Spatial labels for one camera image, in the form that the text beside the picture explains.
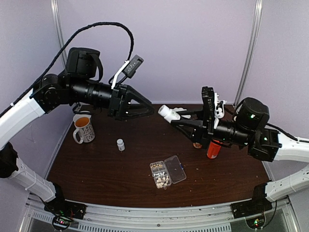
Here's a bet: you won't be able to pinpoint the grey capped vitamin bottle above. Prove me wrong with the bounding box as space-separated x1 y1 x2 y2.
193 143 203 149

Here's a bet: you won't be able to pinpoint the aluminium frame post right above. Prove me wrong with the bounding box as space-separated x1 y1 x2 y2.
233 0 263 106

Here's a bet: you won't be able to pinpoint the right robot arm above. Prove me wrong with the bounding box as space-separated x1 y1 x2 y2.
170 97 309 163

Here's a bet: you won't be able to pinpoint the black camera cable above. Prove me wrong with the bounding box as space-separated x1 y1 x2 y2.
267 123 309 143
0 21 135 114

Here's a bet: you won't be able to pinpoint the white pills in organizer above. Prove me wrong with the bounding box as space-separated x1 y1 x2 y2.
156 182 169 189

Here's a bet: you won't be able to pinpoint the small white pill bottle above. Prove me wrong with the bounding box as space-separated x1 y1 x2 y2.
158 105 181 123

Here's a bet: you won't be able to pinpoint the aluminium frame post left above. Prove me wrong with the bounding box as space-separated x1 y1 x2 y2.
50 0 68 68

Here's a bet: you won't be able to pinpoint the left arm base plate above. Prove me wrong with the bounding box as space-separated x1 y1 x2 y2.
43 200 86 219

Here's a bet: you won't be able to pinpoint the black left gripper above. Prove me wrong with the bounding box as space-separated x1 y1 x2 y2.
69 76 156 121

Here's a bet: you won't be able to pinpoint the white pills group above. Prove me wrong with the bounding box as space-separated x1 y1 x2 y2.
156 176 169 183
153 172 166 177

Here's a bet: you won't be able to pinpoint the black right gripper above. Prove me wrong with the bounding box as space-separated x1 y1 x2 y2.
171 106 253 150

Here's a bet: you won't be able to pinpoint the black camera cable right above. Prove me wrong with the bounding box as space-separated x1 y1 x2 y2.
267 123 309 143

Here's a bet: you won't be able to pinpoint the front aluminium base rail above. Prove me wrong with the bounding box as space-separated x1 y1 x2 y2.
19 186 297 232

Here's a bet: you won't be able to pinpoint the white fluted ceramic bowl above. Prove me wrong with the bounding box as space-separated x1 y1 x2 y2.
173 107 194 120

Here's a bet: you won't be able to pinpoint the orange pill bottle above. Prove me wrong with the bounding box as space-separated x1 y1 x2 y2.
207 141 221 159

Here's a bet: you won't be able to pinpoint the aluminium frame post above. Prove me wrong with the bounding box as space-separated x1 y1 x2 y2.
233 0 263 106
50 0 68 68

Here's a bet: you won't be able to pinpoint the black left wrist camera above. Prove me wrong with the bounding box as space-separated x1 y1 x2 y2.
111 55 144 89

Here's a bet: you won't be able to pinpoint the clear plastic pill organizer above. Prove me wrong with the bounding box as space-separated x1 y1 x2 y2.
149 155 187 187

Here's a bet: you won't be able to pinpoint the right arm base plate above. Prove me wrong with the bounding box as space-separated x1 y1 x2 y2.
230 199 272 219

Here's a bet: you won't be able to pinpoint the floral mug yellow inside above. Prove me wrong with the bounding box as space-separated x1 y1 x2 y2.
73 115 95 144

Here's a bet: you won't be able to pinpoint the black camera cable left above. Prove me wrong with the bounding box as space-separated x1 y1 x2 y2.
0 21 135 114

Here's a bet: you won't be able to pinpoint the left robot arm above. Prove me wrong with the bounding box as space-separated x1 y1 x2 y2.
0 47 154 215

